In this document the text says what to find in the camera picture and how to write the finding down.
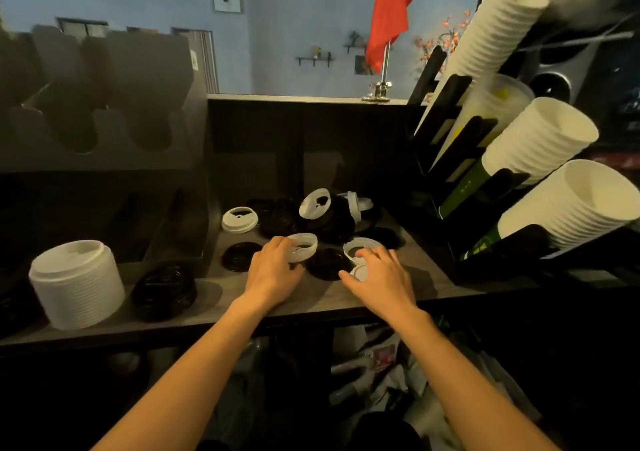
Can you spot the stack of black lids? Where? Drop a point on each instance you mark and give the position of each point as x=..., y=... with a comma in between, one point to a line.
x=164, y=292

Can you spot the stack of clear plastic cups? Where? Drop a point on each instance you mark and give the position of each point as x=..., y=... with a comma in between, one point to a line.
x=492, y=108

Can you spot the person's right forearm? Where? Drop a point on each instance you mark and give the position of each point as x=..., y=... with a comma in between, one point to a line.
x=467, y=390

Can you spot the small black wall shelf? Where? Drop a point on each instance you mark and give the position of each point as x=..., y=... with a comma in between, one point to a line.
x=355, y=43
x=315, y=58

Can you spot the silver coffee machine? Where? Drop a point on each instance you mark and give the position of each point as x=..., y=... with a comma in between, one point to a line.
x=575, y=36

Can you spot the person's left hand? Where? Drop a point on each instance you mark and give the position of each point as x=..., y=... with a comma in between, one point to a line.
x=270, y=278

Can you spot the person's left forearm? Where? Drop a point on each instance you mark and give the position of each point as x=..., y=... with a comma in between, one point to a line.
x=192, y=380

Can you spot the stack of green-white paper cups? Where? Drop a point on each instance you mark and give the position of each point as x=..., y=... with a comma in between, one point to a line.
x=570, y=206
x=537, y=141

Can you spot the person's right hand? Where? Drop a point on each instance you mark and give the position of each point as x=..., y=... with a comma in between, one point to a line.
x=385, y=286

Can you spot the stack of white lids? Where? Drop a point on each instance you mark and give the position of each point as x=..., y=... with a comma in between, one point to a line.
x=77, y=286

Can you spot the silver flag pole stand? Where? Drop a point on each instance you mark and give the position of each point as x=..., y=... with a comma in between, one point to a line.
x=381, y=83

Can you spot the stack of plain white cups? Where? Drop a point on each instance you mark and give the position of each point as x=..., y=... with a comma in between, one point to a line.
x=492, y=31

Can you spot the white plastic cup lid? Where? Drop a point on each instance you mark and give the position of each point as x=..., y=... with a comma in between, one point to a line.
x=366, y=204
x=315, y=203
x=354, y=207
x=356, y=247
x=359, y=272
x=240, y=219
x=306, y=245

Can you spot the orange flower branch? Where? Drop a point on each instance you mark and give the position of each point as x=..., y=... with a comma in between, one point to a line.
x=442, y=41

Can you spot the rubbish bin with waste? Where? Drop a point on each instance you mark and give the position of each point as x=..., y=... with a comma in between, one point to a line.
x=385, y=385

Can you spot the person's left thumb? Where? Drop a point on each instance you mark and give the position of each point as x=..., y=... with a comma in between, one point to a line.
x=298, y=272

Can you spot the person's right thumb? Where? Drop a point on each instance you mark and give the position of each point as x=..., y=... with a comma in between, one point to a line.
x=349, y=279

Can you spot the red flag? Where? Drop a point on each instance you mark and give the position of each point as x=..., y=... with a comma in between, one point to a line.
x=390, y=13

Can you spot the black cup dispenser rack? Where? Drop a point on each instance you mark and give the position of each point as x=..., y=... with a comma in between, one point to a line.
x=450, y=131

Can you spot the pile of loose black lids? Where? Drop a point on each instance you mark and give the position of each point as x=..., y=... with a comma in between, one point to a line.
x=327, y=263

